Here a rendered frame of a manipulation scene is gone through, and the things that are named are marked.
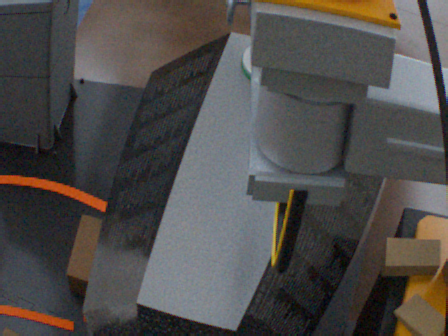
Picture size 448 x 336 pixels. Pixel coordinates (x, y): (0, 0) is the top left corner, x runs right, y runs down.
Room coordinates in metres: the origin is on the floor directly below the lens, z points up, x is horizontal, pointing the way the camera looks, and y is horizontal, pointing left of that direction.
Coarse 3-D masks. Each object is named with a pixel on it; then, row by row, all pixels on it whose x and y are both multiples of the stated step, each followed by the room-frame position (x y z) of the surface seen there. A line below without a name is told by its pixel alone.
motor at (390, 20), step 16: (256, 0) 1.10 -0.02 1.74; (272, 0) 1.10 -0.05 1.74; (288, 0) 1.10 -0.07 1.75; (304, 0) 1.11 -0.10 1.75; (320, 0) 1.12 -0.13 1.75; (336, 0) 1.13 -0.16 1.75; (352, 0) 1.15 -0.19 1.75; (368, 0) 1.16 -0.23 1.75; (384, 0) 1.18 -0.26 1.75; (352, 16) 1.11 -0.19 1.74; (368, 16) 1.11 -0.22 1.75; (384, 16) 1.12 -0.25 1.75
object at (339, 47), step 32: (256, 32) 1.07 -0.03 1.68; (288, 32) 1.07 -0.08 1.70; (320, 32) 1.07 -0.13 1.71; (352, 32) 1.08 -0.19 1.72; (384, 32) 1.09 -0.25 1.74; (256, 64) 1.07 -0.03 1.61; (288, 64) 1.07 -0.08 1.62; (320, 64) 1.07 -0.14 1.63; (352, 64) 1.08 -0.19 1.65; (384, 64) 1.08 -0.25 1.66
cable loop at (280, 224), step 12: (300, 192) 1.14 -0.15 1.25; (276, 204) 1.33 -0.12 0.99; (288, 204) 1.14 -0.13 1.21; (300, 204) 1.13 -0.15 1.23; (276, 216) 1.31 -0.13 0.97; (288, 216) 1.14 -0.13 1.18; (300, 216) 1.13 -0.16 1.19; (276, 228) 1.29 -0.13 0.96; (288, 228) 1.13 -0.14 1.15; (276, 240) 1.25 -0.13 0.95; (288, 240) 1.13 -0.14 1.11; (276, 252) 1.22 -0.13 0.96; (288, 252) 1.13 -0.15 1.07; (276, 264) 1.15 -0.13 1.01; (288, 264) 1.14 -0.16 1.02
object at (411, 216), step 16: (416, 208) 1.57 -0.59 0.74; (400, 224) 1.53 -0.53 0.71; (416, 224) 1.50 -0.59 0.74; (384, 288) 1.34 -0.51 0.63; (400, 288) 1.26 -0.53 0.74; (368, 304) 1.48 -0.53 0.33; (384, 304) 1.22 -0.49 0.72; (400, 304) 1.20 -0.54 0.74; (368, 320) 1.37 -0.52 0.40; (384, 320) 1.14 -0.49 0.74
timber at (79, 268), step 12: (84, 216) 1.90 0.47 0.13; (84, 228) 1.84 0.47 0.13; (96, 228) 1.85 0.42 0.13; (84, 240) 1.79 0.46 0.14; (96, 240) 1.80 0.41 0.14; (72, 252) 1.72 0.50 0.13; (84, 252) 1.73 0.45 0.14; (72, 264) 1.66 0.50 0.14; (84, 264) 1.68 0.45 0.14; (72, 276) 1.61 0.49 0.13; (84, 276) 1.62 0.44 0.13; (72, 288) 1.61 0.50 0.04; (84, 288) 1.60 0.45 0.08
